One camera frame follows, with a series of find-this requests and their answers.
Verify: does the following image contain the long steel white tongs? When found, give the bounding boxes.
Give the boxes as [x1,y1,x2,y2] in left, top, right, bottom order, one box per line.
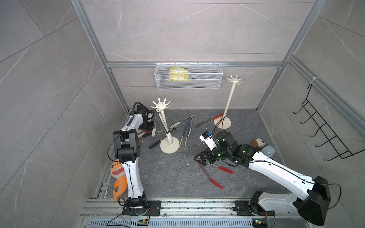
[152,111,159,137]

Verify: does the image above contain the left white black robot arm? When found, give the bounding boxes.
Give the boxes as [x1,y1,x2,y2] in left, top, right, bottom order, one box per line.
[110,102,154,210]

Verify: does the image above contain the yellow packet in basket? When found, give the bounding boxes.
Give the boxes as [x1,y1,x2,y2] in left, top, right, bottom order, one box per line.
[168,67,190,81]

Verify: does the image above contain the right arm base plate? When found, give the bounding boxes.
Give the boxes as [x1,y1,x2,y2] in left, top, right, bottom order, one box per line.
[233,200,275,216]

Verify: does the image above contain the cream utensil stand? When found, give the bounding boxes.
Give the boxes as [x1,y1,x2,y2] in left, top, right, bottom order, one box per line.
[152,98,180,154]
[213,75,243,129]

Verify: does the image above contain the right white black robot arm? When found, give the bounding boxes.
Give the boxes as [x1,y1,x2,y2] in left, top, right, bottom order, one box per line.
[194,130,331,226]

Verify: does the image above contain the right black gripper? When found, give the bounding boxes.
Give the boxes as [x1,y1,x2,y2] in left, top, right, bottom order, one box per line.
[192,143,230,166]

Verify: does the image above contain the red pink paw tongs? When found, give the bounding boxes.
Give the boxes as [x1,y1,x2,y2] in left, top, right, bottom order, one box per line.
[137,130,150,139]

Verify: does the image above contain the orange monster plush toy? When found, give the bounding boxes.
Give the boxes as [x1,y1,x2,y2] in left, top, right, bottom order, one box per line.
[110,159,128,202]

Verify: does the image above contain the steel tongs with ring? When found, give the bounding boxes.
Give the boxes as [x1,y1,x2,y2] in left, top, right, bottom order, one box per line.
[170,113,195,128]

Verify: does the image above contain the black tipped steel tongs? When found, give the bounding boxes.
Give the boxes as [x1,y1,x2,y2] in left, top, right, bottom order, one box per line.
[148,136,166,149]

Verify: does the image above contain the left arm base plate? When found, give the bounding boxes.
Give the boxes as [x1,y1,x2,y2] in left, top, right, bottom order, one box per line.
[122,200,162,216]

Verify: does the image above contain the grey blue dome toy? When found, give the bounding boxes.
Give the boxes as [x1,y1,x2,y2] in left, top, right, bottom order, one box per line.
[260,145,276,158]

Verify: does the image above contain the blue handled cream tongs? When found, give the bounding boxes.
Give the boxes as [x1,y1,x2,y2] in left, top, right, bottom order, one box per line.
[179,117,192,148]

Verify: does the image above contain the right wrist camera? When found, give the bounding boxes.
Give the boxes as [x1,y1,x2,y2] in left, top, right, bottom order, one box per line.
[199,131,217,151]

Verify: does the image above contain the black wire wall hook rack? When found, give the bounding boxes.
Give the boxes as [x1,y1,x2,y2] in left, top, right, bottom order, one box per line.
[293,84,365,162]

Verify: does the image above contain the red handled steel tongs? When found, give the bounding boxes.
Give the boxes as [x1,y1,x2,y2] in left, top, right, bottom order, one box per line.
[195,114,223,128]

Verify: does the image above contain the white wire mesh basket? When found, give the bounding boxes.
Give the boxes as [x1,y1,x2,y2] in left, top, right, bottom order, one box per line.
[155,63,223,90]

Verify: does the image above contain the red tipped steel tongs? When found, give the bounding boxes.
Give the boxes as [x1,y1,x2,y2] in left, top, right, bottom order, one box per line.
[197,160,234,189]

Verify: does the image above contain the brown white plush toy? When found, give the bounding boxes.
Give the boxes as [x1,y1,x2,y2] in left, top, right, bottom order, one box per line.
[251,138,266,149]

